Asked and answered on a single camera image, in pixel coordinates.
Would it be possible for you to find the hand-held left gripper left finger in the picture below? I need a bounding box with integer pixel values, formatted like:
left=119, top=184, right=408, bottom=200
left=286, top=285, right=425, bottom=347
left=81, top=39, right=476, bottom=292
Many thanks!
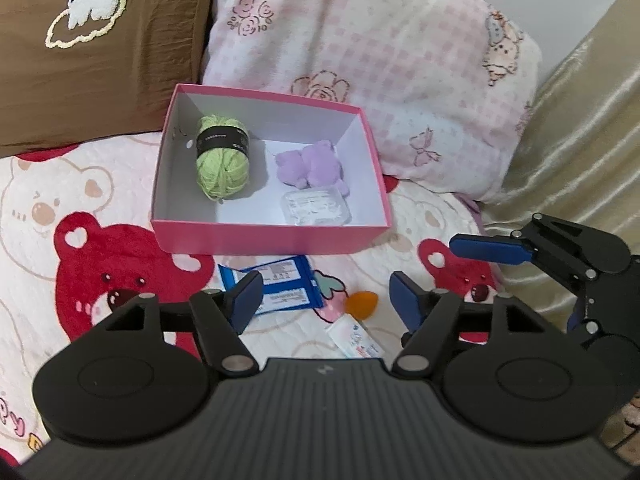
left=87, top=271, right=264, bottom=379

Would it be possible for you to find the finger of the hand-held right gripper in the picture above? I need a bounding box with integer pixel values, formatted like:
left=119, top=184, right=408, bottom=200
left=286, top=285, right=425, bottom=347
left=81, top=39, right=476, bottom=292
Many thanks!
left=567, top=282, right=608, bottom=338
left=450, top=214, right=632, bottom=283

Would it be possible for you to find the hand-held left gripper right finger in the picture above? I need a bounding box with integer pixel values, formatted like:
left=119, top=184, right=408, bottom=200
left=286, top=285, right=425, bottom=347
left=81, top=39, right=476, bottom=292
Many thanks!
left=390, top=271, right=558, bottom=378

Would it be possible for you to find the blue white packet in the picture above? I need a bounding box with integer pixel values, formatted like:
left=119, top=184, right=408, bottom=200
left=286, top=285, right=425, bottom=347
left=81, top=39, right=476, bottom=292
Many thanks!
left=218, top=255, right=321, bottom=317

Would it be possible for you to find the orange makeup sponge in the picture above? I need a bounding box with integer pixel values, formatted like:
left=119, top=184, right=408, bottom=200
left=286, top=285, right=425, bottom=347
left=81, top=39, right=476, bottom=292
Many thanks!
left=344, top=291, right=379, bottom=322

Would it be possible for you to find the pink cardboard box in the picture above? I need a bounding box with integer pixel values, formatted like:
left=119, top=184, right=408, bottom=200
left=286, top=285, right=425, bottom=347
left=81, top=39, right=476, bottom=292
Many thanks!
left=150, top=83, right=392, bottom=256

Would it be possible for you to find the clear plastic case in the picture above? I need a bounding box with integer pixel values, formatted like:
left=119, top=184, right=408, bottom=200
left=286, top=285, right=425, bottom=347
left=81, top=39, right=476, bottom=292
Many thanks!
left=281, top=186, right=352, bottom=227

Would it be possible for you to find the green yarn ball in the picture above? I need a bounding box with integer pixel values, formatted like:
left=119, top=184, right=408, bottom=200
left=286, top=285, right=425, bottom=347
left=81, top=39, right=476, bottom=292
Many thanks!
left=194, top=115, right=251, bottom=202

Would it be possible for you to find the purple plush toy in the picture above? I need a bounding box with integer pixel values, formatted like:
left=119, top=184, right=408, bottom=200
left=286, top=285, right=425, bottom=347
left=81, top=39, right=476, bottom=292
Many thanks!
left=275, top=141, right=350, bottom=196

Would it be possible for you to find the golden satin cloth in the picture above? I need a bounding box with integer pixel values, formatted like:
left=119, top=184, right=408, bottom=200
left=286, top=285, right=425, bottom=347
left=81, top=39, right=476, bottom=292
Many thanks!
left=480, top=0, right=640, bottom=281

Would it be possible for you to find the red bear printed blanket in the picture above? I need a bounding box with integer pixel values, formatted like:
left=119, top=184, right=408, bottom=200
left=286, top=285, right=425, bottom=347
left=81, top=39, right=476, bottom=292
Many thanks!
left=0, top=130, right=506, bottom=461

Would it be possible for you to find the pink checked pillow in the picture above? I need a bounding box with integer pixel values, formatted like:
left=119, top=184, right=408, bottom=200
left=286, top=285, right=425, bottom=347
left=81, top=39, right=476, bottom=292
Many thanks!
left=200, top=0, right=543, bottom=203

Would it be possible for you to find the brown pillow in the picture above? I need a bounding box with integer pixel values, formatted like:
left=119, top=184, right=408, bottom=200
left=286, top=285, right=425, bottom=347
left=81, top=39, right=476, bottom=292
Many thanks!
left=0, top=0, right=216, bottom=158

